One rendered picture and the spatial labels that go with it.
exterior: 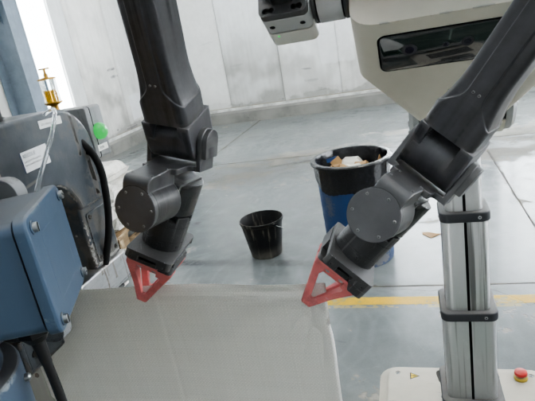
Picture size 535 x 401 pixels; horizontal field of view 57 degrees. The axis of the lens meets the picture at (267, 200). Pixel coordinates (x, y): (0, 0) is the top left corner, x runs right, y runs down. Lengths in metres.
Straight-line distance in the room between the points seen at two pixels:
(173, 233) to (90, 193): 0.25
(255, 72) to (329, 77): 1.28
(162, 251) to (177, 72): 0.24
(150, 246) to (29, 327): 0.32
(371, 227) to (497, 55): 0.20
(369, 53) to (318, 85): 7.80
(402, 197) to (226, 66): 8.63
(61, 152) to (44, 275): 0.48
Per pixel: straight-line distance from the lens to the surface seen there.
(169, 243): 0.69
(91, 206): 0.89
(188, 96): 0.61
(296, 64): 8.76
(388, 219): 0.51
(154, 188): 0.60
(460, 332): 1.34
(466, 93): 0.53
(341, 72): 8.66
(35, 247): 0.38
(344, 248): 0.60
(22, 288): 0.39
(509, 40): 0.52
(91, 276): 0.89
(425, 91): 1.02
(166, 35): 0.58
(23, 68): 6.52
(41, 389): 1.53
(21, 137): 0.78
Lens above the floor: 1.39
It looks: 18 degrees down
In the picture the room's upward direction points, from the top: 10 degrees counter-clockwise
